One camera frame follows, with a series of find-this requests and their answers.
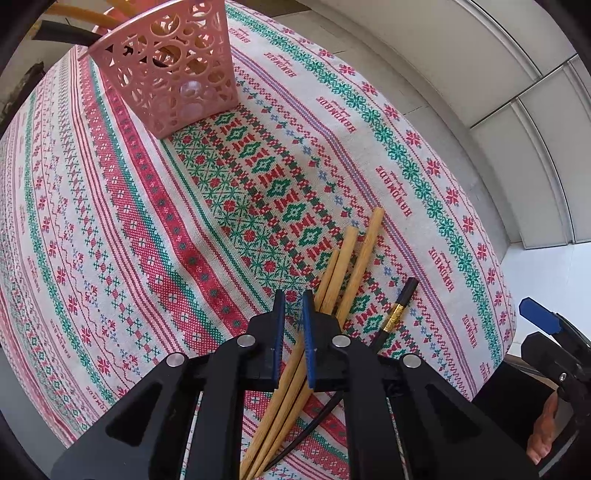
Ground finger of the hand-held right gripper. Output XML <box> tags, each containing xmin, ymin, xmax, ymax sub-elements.
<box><xmin>517</xmin><ymin>297</ymin><xmax>579</xmax><ymax>370</ymax></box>

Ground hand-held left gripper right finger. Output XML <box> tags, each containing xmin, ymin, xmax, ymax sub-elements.
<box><xmin>301</xmin><ymin>290</ymin><xmax>539</xmax><ymax>480</ymax></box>

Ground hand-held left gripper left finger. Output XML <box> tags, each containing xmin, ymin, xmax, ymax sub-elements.
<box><xmin>51</xmin><ymin>290</ymin><xmax>286</xmax><ymax>480</ymax></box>

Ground black chopstick with gold band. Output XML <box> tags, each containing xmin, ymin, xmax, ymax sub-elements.
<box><xmin>265</xmin><ymin>277</ymin><xmax>420</xmax><ymax>470</ymax></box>

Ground pink perforated utensil holder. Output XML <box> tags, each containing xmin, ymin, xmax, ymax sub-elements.
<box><xmin>87</xmin><ymin>0</ymin><xmax>240</xmax><ymax>140</ymax></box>

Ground person's right hand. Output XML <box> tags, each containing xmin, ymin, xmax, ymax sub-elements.
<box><xmin>526</xmin><ymin>394</ymin><xmax>562</xmax><ymax>465</ymax></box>

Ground patterned red green tablecloth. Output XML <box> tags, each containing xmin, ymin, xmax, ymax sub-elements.
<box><xmin>0</xmin><ymin>0</ymin><xmax>518</xmax><ymax>480</ymax></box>

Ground white base cabinets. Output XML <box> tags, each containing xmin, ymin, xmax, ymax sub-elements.
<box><xmin>295</xmin><ymin>0</ymin><xmax>591</xmax><ymax>251</ymax></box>

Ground black utensil handle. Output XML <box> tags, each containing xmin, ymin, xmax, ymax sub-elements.
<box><xmin>38</xmin><ymin>20</ymin><xmax>103</xmax><ymax>45</ymax></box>

